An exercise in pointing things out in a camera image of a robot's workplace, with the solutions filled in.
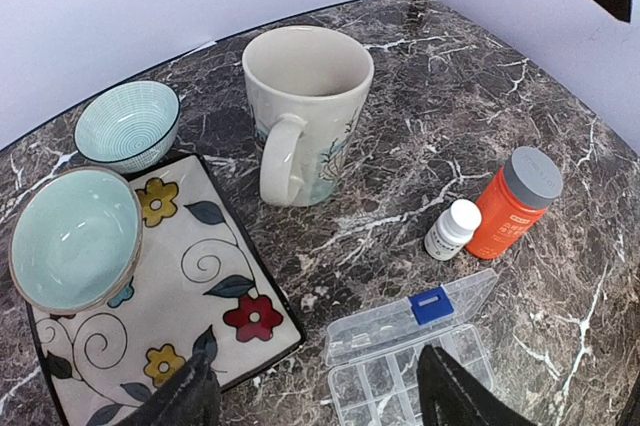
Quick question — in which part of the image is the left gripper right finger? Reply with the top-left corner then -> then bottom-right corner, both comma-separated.
417,345 -> 532,426

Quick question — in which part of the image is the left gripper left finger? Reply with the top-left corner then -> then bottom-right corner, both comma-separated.
118,351 -> 222,426

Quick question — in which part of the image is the clear plastic pill organizer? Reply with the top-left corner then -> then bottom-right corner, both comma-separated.
325,268 -> 498,425

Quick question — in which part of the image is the floral rectangular ceramic plate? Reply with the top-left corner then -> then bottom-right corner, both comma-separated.
28,154 -> 306,425

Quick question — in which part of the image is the small white pill bottle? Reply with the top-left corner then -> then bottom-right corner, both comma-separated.
424,199 -> 482,261

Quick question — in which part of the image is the light green ceramic bowl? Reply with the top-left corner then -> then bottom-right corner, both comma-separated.
9,167 -> 143,315

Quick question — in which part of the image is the orange pill bottle grey cap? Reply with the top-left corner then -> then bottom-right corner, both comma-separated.
466,146 -> 563,260

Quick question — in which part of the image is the blue striped ceramic bowl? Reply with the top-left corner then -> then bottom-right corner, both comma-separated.
74,80 -> 181,175

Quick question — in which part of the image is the cream ceramic mug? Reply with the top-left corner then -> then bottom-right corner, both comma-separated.
242,25 -> 374,207

